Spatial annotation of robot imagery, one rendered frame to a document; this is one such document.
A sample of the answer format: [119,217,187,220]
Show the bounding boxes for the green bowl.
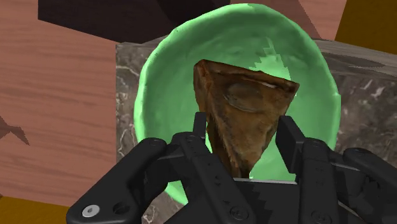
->
[133,3,342,206]

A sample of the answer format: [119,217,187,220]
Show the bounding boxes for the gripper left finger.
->
[66,111,257,224]

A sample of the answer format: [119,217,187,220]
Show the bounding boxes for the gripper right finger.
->
[275,115,397,224]

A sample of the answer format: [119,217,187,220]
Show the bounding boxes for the brown triangular pizza slice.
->
[193,59,300,179]

